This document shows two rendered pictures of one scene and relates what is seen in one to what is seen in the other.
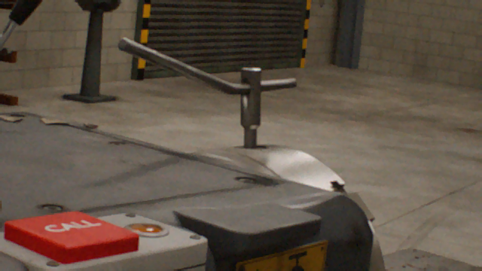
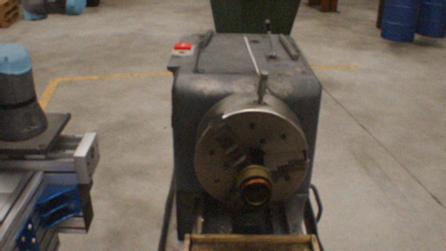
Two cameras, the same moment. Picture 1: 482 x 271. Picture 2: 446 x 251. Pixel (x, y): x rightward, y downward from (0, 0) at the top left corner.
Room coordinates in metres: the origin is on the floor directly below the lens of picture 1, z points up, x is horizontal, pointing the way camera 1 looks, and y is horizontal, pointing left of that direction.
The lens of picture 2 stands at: (1.79, -0.74, 1.67)
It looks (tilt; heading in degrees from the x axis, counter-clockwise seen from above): 26 degrees down; 140
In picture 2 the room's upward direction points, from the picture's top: 1 degrees clockwise
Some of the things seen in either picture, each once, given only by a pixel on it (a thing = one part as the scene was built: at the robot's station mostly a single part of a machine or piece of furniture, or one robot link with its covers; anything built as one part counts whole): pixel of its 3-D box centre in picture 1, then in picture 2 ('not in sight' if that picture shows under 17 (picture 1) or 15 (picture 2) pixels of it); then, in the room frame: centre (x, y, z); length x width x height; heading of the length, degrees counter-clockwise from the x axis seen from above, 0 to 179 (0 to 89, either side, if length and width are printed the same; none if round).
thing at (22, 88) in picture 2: not in sight; (8, 71); (0.67, -0.54, 1.33); 0.13 x 0.12 x 0.14; 31
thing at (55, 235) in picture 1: (71, 242); (182, 47); (0.58, 0.09, 1.26); 0.06 x 0.06 x 0.02; 50
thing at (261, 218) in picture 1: (243, 231); (180, 65); (0.71, -0.01, 1.24); 0.09 x 0.08 x 0.03; 140
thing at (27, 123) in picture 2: not in sight; (17, 112); (0.68, -0.53, 1.21); 0.15 x 0.15 x 0.10
